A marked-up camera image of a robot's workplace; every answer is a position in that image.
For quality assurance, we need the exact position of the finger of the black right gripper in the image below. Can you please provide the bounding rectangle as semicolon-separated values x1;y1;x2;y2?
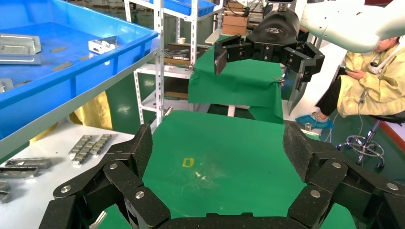
213;34;254;76
281;41;326;93

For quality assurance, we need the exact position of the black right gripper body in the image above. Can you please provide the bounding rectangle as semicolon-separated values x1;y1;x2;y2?
245;8;301;63

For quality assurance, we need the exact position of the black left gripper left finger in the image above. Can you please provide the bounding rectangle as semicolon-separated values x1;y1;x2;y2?
38;124;171;229

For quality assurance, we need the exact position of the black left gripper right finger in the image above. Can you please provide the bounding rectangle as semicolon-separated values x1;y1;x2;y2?
282;122;405;229

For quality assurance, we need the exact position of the silver sheet metal bracket plate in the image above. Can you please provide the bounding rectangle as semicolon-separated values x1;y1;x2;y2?
0;32;42;66
0;78;15;94

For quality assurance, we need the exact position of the brown cardboard box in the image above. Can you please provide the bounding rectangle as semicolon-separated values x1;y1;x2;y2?
227;2;245;13
222;15;249;36

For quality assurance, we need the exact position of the green table cloth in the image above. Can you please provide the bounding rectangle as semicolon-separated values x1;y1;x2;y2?
95;110;358;229
188;35;285;125

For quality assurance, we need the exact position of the white slotted-angle storage rack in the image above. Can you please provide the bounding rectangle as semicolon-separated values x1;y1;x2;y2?
124;0;225;127

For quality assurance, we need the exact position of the yellow plastic sheet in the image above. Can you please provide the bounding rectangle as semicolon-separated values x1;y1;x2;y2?
30;92;114;146

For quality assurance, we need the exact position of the person in yellow coat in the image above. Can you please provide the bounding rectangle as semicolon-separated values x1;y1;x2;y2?
296;36;405;130

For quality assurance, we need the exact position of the chrome stool base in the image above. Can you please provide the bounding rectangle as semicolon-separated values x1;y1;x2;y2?
336;110;405;170

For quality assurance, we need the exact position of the grey metal channel part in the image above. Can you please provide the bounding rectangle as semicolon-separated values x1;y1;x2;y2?
0;167;40;178
4;157;52;170

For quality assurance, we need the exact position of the large blue plastic bin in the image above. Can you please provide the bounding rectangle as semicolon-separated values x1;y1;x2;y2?
0;0;160;141

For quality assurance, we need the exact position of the white connector block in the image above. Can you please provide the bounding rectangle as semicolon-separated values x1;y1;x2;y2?
88;35;118;55

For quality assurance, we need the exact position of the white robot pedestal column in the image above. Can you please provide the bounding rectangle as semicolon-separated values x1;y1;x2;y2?
286;42;352;119

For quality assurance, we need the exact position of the silver notched metal rail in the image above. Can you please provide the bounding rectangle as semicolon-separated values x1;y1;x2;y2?
72;144;96;167
68;135;93;158
90;134;113;156

